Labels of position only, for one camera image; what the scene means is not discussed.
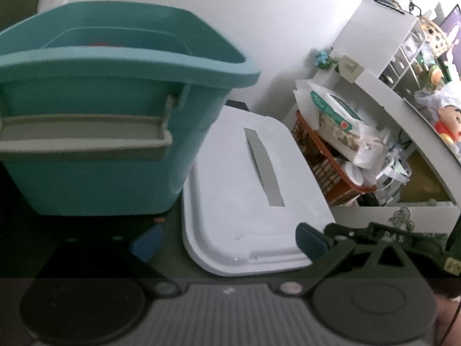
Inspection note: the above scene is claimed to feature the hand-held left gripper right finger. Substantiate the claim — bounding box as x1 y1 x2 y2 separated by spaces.
277 223 429 296

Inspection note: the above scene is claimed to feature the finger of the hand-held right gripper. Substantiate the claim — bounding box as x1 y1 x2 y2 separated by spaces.
324 221 447 251

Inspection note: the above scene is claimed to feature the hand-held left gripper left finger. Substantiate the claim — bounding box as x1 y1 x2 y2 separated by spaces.
36 223 181 296

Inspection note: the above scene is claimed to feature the teal plastic storage bin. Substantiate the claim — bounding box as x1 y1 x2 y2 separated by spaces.
0 1 262 217

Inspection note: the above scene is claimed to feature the white bin lid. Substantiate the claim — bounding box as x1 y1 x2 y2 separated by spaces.
182 106 337 277

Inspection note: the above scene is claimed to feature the person's right forearm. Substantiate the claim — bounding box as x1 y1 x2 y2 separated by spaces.
434 292 461 346

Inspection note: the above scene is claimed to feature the orange plastic basket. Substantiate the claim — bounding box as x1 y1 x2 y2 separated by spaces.
291 110 377 208

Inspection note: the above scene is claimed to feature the white round container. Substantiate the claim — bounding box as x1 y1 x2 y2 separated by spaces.
342 160 364 187

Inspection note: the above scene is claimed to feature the white tissue pack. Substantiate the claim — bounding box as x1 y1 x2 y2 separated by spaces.
317 115 390 168

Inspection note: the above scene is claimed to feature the cartoon boy plush red shirt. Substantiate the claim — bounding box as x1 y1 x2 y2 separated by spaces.
434 104 461 143

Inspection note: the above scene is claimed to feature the wet wipes pack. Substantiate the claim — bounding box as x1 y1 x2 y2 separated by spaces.
310 90 364 130

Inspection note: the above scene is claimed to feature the white side table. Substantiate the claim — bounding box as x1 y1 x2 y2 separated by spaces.
313 67 461 238

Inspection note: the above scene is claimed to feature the blue flower ornament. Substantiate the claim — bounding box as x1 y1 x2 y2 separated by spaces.
313 48 337 69

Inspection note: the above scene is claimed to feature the wicker basket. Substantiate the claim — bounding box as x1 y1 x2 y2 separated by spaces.
420 16 451 58

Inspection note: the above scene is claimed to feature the white drawer organizer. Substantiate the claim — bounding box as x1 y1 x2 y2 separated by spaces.
331 0 427 94

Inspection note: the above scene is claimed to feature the monitor screen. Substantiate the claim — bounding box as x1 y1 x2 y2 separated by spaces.
441 3 461 80

